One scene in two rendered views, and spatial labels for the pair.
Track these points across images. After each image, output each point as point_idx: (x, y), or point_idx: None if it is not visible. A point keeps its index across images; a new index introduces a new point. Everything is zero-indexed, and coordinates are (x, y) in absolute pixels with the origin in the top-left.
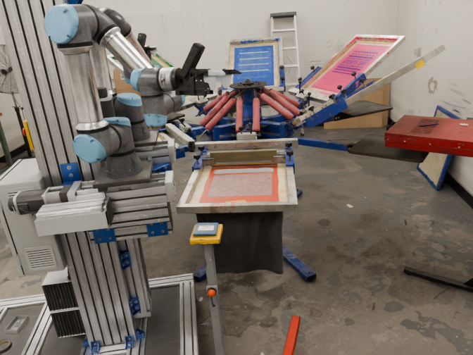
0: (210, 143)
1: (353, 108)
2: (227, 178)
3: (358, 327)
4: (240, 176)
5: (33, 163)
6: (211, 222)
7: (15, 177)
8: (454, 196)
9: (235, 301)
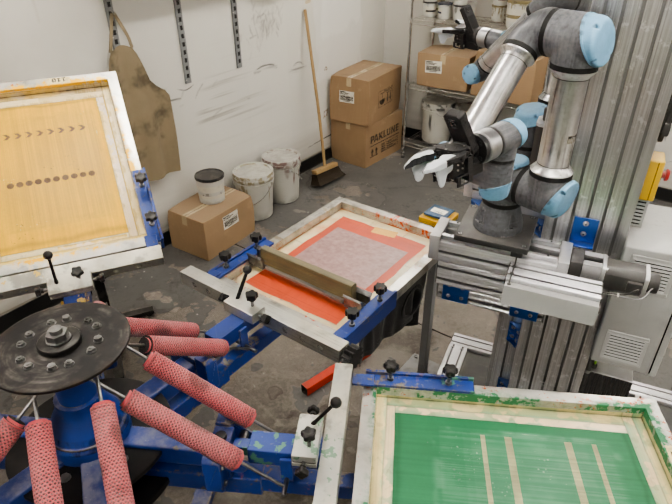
0: (319, 329)
1: None
2: (355, 273)
3: (255, 358)
4: (335, 269)
5: (661, 238)
6: None
7: (667, 215)
8: None
9: (347, 459)
